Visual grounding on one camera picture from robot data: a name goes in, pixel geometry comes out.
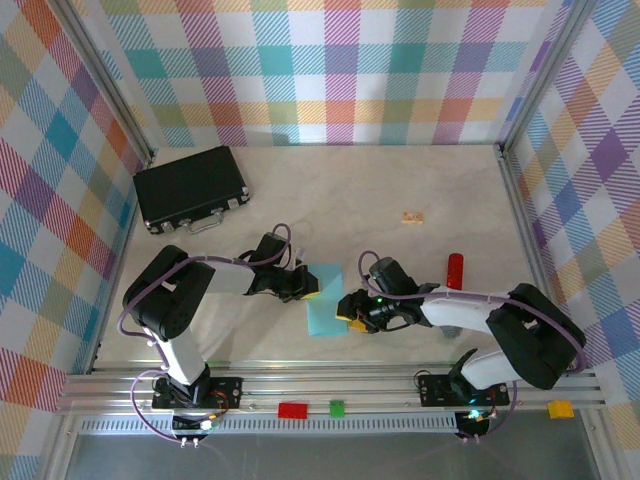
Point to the light blue cloth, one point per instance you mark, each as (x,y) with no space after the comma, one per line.
(325,320)

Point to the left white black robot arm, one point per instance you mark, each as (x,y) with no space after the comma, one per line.
(170,300)

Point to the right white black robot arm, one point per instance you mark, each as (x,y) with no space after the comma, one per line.
(540,340)

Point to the red microphone with silver head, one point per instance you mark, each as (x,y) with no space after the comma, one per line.
(455,270)

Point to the green toy brick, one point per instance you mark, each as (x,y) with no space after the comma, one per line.
(337,408)

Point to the red toy brick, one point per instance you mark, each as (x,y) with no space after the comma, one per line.
(293,410)

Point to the black controller board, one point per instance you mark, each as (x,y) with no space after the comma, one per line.
(475,422)
(190,424)

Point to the yellow toy brick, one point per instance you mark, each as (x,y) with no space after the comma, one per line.
(560,409)

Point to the aluminium mounting rail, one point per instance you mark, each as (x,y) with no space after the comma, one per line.
(350,387)

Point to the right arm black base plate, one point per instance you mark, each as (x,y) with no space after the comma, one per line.
(432,390)

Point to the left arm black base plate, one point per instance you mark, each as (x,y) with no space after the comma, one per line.
(230,390)

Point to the aluminium side rail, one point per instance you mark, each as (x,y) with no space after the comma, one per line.
(527,250)

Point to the aluminium frame post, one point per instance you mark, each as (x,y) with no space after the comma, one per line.
(106,75)
(542,75)

